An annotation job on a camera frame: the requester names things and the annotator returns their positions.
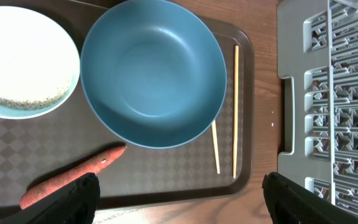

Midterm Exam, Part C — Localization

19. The grey dishwasher rack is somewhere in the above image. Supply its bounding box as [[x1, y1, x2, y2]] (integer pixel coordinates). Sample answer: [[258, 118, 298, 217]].
[[277, 0, 358, 218]]

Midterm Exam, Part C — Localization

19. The right wooden chopstick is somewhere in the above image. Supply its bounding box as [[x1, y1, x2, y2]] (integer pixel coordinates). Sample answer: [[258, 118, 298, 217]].
[[232, 45, 239, 179]]

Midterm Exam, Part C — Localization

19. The orange carrot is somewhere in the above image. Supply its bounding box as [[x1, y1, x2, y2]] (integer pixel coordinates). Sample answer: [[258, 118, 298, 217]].
[[19, 146, 127, 209]]

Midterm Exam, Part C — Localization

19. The dark blue bowl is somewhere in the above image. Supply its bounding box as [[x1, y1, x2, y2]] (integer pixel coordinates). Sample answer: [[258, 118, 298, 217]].
[[81, 1, 227, 149]]

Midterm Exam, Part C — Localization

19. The light blue rice bowl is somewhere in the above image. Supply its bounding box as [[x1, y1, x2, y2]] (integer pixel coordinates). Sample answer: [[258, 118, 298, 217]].
[[0, 6, 80, 119]]

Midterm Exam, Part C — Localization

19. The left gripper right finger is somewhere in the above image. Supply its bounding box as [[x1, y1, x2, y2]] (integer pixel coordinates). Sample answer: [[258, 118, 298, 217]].
[[262, 172, 358, 224]]

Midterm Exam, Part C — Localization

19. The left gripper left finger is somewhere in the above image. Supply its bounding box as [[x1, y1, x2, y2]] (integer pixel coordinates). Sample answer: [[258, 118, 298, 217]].
[[0, 173, 100, 224]]

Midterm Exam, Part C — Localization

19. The wooden chopstick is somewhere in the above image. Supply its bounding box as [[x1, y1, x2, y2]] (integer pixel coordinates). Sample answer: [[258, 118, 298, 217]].
[[232, 45, 239, 179], [211, 120, 220, 174]]

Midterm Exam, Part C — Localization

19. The left wooden chopstick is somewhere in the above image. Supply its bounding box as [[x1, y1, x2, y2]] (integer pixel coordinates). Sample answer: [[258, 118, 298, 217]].
[[211, 120, 220, 174]]

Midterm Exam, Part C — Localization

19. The brown serving tray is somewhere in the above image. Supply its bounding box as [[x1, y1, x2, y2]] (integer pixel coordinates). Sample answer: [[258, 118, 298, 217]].
[[0, 17, 254, 220]]

